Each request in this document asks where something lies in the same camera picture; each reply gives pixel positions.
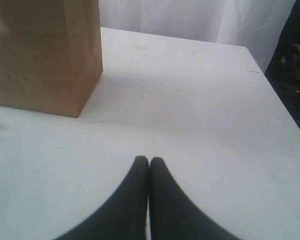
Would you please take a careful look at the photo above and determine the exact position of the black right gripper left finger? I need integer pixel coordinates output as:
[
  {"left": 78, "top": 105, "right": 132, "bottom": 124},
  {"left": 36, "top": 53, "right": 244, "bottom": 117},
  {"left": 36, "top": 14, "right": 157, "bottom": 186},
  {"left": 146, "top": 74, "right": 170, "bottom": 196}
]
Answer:
[{"left": 58, "top": 156, "right": 149, "bottom": 240}]

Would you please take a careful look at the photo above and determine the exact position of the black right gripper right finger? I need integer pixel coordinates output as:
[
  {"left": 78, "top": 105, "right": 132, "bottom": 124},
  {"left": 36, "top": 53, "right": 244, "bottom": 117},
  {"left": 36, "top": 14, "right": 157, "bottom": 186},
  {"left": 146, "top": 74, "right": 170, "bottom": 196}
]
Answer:
[{"left": 148, "top": 157, "right": 238, "bottom": 240}]

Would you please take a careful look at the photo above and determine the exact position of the brown paper shopping bag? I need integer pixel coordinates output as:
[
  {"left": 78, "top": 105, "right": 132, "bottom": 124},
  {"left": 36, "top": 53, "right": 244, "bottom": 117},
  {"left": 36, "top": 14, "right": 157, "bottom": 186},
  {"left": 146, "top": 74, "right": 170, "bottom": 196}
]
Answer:
[{"left": 0, "top": 0, "right": 103, "bottom": 118}]

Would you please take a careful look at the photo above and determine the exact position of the dark equipment beyond table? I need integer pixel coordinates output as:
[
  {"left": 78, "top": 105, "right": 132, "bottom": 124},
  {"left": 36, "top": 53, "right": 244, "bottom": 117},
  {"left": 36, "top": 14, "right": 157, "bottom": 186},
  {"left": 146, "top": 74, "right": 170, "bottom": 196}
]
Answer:
[{"left": 265, "top": 0, "right": 300, "bottom": 129}]

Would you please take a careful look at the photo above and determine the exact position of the white backdrop sheet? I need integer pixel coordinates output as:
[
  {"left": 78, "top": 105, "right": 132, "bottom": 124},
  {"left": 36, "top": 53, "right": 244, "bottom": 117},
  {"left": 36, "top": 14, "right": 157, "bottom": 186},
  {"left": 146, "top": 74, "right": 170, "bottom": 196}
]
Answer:
[{"left": 99, "top": 0, "right": 295, "bottom": 71}]

